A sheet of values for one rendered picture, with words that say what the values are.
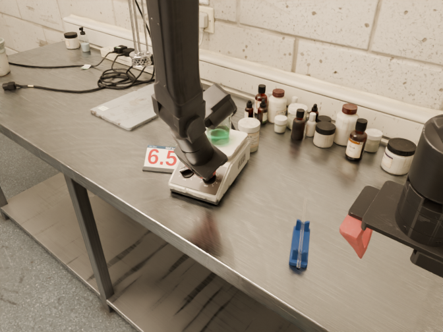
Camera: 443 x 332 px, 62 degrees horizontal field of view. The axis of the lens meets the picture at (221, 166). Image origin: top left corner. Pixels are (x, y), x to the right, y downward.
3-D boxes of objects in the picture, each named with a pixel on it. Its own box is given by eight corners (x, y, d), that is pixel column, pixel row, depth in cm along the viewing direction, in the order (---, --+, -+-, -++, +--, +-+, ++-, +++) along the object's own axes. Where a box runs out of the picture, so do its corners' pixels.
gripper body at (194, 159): (196, 134, 80) (186, 114, 74) (229, 160, 75) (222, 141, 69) (175, 155, 79) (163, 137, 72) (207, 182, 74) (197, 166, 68)
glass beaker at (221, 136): (200, 144, 90) (198, 112, 85) (214, 133, 94) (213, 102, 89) (225, 153, 87) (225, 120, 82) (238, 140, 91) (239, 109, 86)
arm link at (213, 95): (150, 97, 61) (185, 129, 58) (201, 53, 63) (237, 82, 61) (168, 130, 72) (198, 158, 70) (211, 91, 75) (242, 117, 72)
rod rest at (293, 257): (306, 269, 70) (309, 255, 67) (288, 265, 70) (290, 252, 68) (309, 231, 77) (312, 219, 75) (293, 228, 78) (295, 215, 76)
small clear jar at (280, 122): (283, 134, 110) (285, 122, 107) (271, 132, 111) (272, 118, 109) (287, 129, 113) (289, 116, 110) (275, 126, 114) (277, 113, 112)
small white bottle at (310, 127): (313, 132, 111) (316, 111, 107) (314, 137, 109) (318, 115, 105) (304, 132, 111) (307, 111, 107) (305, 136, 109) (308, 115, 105)
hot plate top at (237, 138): (229, 160, 85) (229, 157, 84) (184, 148, 89) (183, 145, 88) (248, 136, 94) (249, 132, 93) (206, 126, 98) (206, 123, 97)
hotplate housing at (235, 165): (217, 207, 84) (217, 179, 79) (167, 192, 88) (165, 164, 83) (253, 157, 100) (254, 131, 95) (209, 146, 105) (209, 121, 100)
